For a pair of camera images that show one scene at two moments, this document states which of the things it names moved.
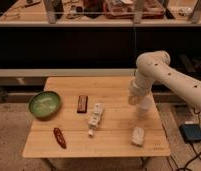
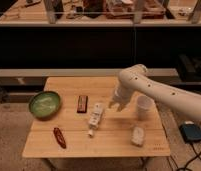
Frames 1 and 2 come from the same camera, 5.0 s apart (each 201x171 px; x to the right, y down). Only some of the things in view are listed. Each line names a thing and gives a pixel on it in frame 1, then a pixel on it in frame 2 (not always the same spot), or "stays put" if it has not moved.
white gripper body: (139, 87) to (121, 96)
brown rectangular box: (82, 104) stays put
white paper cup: (147, 109) stays put
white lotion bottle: (94, 122) stays put
